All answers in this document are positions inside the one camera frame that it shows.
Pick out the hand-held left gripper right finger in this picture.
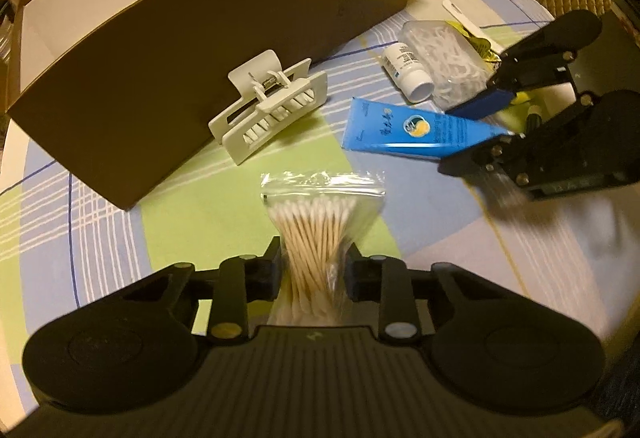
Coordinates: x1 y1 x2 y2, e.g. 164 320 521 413
345 243 501 344

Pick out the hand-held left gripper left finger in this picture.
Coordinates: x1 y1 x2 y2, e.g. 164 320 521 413
117 235 281 344

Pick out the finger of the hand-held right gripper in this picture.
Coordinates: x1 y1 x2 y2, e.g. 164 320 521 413
447 10 603 119
437 93 601 199

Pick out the bag of cotton swabs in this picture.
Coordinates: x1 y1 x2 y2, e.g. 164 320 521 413
260 170 388 324

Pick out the white pill bottle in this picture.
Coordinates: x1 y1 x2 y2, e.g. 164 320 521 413
382 42 435 103

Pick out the white plastic shoehorn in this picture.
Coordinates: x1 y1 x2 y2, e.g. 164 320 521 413
442 0 488 36

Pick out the blue cream tube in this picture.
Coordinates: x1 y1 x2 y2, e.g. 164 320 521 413
341 96 516 162

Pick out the white hair claw clip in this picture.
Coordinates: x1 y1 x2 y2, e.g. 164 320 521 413
207 49 328 166

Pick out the brown cardboard box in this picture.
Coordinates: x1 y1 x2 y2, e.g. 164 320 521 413
5 0 428 211

